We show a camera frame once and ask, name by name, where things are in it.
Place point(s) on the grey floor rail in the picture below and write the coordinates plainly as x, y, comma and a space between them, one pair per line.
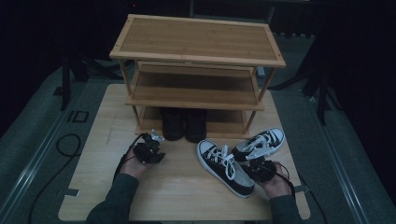
339, 161
37, 158

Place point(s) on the black metal stand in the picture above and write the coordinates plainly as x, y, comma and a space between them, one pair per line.
322, 93
65, 84

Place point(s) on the person's right hand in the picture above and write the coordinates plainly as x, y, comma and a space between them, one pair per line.
277, 186

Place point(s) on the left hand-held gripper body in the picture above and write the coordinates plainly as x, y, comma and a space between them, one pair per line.
144, 152

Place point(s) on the black leather shoe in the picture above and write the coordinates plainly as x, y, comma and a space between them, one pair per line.
196, 126
172, 126

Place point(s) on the person's left hand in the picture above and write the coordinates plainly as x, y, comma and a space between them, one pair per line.
134, 169

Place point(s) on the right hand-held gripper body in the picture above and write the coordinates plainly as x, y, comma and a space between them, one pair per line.
264, 171

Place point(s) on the black white canvas sneaker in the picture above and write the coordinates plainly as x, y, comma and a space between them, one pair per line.
205, 149
274, 137

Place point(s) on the wooden three-tier shoe rack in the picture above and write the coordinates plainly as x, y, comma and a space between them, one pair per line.
199, 40

